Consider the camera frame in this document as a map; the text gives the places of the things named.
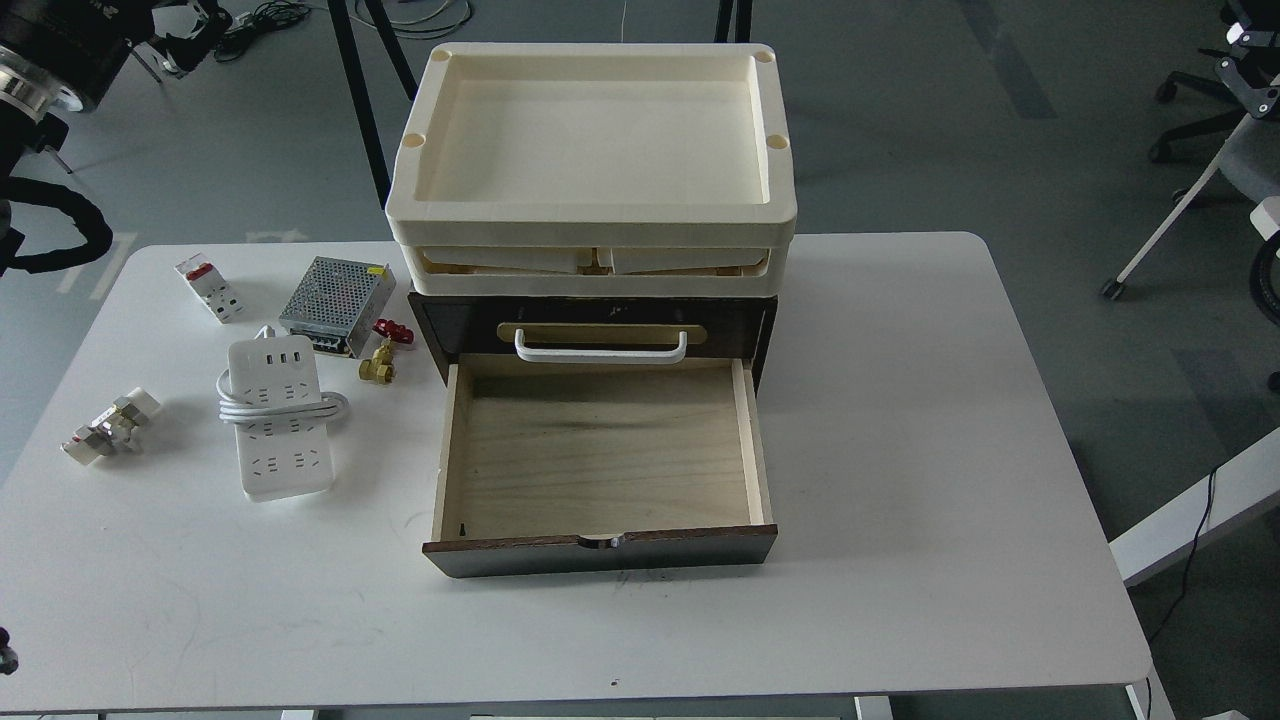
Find white power strip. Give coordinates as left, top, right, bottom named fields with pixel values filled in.
left=216, top=325, right=349, bottom=502

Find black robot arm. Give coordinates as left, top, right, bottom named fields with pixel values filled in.
left=1, top=1, right=232, bottom=274

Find open wooden drawer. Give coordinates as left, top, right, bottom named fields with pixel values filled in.
left=422, top=355, right=778, bottom=578

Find cream plastic top tray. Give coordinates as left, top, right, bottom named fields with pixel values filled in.
left=385, top=42, right=797, bottom=249

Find silver metal power supply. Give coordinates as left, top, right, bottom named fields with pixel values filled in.
left=279, top=256, right=396, bottom=357

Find white red circuit breaker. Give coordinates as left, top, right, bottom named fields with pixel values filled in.
left=174, top=252, right=246, bottom=324

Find white metal connector block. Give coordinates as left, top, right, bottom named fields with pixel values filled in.
left=61, top=387, right=163, bottom=466

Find white drawer handle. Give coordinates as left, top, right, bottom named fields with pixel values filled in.
left=515, top=329, right=689, bottom=365

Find brass valve red handle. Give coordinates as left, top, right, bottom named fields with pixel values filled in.
left=357, top=318, right=415, bottom=386

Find black floor cables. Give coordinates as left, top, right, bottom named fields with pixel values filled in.
left=212, top=0, right=474, bottom=63

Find black cable on side table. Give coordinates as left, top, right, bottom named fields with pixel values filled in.
left=1143, top=466, right=1219, bottom=646

